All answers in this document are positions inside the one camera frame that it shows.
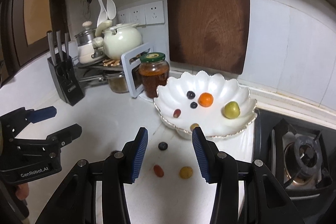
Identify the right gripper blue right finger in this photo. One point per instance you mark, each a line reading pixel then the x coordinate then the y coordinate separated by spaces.
pixel 266 201

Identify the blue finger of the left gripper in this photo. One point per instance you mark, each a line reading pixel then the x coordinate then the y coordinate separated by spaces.
pixel 36 116

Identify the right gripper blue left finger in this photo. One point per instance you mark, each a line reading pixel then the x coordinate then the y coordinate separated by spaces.
pixel 74 201

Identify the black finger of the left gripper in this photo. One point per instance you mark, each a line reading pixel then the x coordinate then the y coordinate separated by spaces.
pixel 63 137

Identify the green round fruit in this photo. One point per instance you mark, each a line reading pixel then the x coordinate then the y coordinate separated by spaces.
pixel 231 110

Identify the yellow-green small fruit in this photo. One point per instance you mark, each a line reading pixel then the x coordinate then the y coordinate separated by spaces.
pixel 194 126
pixel 186 172

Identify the orange tangerine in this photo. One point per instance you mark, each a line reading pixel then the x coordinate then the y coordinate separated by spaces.
pixel 205 99

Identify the dark blueberry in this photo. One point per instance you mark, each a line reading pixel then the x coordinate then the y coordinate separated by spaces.
pixel 162 146
pixel 193 105

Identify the red cherry tomato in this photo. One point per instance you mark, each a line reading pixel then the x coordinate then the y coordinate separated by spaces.
pixel 158 171
pixel 176 113

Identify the dark plum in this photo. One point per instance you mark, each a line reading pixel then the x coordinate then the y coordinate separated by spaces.
pixel 190 95

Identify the person left hand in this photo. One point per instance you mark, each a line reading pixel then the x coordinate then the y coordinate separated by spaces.
pixel 22 191

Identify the black knife block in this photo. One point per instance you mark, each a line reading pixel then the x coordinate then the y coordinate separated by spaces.
pixel 62 70

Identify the black gas stove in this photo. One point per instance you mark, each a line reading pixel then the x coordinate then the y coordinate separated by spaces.
pixel 301 156

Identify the small white steamer pot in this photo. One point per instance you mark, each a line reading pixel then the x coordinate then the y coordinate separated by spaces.
pixel 86 51

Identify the steel lidded container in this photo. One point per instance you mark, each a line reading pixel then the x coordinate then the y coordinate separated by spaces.
pixel 117 82

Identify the white tablet stand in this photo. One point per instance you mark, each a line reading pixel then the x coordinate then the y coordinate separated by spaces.
pixel 130 63

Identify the cream ceramic pot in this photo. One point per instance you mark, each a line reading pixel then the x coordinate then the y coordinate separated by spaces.
pixel 120 39

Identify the white scalloped fruit bowl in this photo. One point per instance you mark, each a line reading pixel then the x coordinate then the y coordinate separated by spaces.
pixel 221 107

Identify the glass jar with green lid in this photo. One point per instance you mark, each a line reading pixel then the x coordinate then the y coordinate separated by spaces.
pixel 154 71

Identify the white rice spoon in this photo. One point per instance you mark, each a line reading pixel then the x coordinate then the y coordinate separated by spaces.
pixel 111 9
pixel 102 16

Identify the brown wooden cutting board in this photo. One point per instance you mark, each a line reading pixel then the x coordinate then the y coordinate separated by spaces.
pixel 209 33

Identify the white wall socket strip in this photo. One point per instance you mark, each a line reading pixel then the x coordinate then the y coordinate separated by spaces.
pixel 143 15

